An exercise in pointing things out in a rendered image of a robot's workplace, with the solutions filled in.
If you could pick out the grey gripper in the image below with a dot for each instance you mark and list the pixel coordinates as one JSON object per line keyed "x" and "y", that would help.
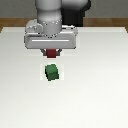
{"x": 50, "y": 38}

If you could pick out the red cube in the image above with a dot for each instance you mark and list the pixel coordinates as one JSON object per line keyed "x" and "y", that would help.
{"x": 51, "y": 53}

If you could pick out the green cube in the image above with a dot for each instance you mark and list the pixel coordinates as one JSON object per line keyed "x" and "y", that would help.
{"x": 51, "y": 72}

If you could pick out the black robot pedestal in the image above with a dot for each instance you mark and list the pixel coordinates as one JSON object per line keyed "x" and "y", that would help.
{"x": 75, "y": 14}

